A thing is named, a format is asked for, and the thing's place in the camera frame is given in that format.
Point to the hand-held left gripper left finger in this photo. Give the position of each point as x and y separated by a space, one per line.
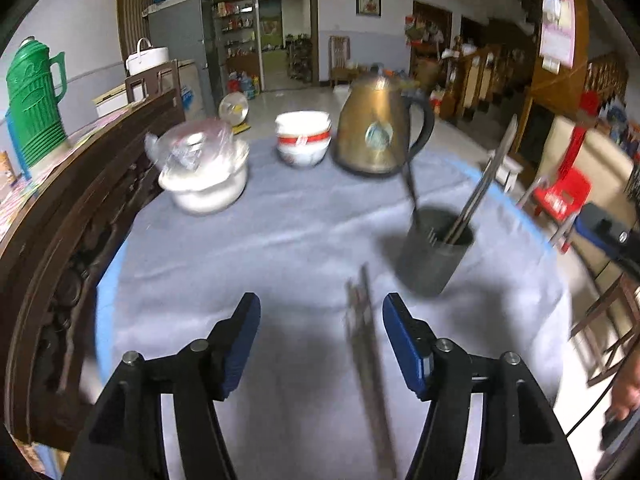
240 350

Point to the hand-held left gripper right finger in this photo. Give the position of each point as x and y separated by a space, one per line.
407 355

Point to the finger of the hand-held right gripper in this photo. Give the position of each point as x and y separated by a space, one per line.
610 232

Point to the single metal chopstick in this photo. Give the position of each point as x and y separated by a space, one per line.
372 340

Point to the dark utensil holder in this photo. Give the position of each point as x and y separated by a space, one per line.
430 265

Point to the bunch of chopsticks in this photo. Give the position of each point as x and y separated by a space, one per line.
482 190

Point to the person's right hand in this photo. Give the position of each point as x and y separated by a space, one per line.
627 390

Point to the red plastic chair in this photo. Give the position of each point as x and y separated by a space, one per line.
562 192

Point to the beige armchair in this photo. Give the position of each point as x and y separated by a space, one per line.
610 165

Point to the wooden folding chair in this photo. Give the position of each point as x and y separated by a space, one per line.
607 330

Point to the red cloth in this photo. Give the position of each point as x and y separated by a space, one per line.
577 140

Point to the blue table cover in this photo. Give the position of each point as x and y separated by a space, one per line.
505 195

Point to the small white stool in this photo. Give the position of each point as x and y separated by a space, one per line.
506 170

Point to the grey tablecloth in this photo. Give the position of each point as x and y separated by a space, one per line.
300 240

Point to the white pot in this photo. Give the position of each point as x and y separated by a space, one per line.
210 190

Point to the wooden staircase railing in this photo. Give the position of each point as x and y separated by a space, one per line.
480 75

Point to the red banded white bowl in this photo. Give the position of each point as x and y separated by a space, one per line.
302 152

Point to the clear plastic bag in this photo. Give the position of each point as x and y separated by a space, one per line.
195 145

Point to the carved wooden sideboard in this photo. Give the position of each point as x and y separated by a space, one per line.
60 220

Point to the gold electric kettle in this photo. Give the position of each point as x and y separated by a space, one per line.
370 125

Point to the small electric fan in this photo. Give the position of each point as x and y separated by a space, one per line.
234 109

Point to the white chest freezer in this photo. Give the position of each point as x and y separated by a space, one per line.
189 90

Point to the wooden door with decorations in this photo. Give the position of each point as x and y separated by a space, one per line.
430 35

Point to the colourful patterned mat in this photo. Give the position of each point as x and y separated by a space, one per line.
30 180

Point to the dark wooden chair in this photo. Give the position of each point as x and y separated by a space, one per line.
150 82

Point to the orange container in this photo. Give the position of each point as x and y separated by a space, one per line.
6 167

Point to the shoe rack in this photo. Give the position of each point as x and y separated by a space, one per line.
300 57

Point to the light wooden chair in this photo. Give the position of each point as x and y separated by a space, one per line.
341 60

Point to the shelf with goods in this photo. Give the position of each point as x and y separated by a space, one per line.
237 35

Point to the green thermos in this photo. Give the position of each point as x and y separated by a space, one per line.
32 110

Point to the grey refrigerator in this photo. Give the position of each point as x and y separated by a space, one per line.
180 30

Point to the brown curtain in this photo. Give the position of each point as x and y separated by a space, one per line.
140 5

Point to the wall calendar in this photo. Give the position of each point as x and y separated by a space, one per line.
556 25

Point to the wooden doorway frame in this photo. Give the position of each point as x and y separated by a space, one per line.
315 35

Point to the framed wall picture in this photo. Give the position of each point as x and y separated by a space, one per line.
368 2

